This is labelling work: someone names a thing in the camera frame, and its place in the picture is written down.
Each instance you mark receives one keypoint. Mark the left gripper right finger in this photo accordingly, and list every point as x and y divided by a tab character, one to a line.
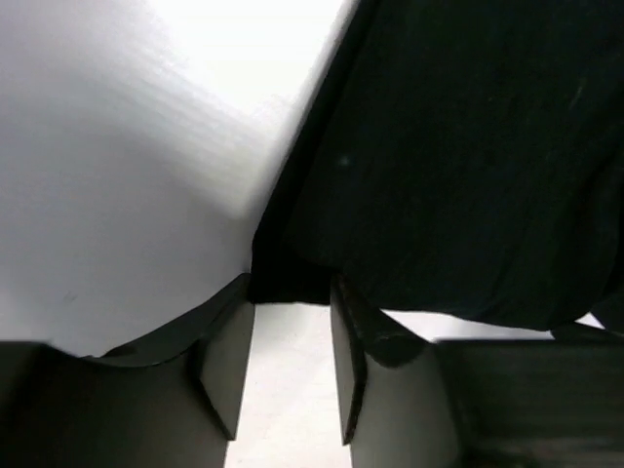
407	402

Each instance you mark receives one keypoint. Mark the black t-shirt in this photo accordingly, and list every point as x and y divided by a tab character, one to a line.
463	157

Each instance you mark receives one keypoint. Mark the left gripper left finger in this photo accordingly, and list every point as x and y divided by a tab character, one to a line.
171	398

